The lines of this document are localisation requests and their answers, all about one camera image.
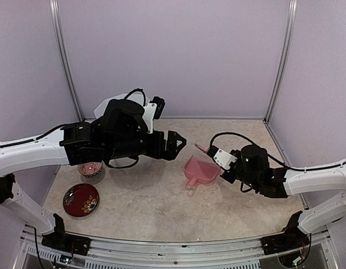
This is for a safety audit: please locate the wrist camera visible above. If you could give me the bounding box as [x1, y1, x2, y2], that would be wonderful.
[142, 96, 165, 134]
[207, 146, 237, 170]

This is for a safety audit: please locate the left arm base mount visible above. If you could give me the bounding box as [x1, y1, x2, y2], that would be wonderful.
[41, 214, 91, 256]

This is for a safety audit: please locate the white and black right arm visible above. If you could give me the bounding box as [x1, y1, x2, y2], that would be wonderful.
[213, 145, 346, 249]

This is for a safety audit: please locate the pink plastic dustpan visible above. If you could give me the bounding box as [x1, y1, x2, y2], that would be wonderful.
[183, 155, 220, 189]

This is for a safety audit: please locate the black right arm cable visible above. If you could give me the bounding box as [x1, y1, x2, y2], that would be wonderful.
[209, 132, 346, 194]

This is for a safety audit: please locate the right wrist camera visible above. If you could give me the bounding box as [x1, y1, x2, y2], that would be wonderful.
[207, 146, 237, 170]

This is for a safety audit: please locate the red patterned glass bowl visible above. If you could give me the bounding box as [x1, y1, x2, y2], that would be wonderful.
[77, 162, 103, 178]

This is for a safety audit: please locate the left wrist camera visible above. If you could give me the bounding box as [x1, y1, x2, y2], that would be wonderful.
[142, 96, 165, 134]

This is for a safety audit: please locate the aluminium front rail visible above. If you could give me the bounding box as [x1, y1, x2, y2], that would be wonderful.
[12, 225, 338, 268]

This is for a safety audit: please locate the red floral lacquer bowl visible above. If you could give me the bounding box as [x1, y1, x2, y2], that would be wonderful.
[62, 183, 99, 217]

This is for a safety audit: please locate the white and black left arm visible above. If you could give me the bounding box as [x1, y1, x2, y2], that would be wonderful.
[0, 97, 187, 249]

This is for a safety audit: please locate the pink hand brush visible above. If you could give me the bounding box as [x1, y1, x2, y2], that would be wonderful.
[194, 143, 209, 155]

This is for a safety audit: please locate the translucent white plastic bin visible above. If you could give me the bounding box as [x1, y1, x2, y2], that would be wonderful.
[94, 92, 151, 119]

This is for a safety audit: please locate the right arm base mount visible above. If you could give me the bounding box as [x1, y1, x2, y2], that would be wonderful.
[261, 211, 311, 255]

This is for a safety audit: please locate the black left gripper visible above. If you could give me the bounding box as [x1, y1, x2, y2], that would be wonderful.
[104, 130, 187, 161]

